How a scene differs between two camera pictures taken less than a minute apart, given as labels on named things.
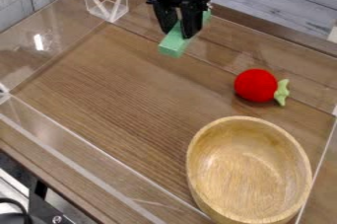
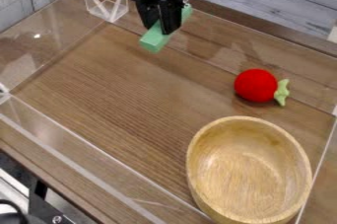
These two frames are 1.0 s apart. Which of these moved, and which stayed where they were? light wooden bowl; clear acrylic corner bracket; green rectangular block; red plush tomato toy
Moved: green rectangular block
Stayed: clear acrylic corner bracket; red plush tomato toy; light wooden bowl
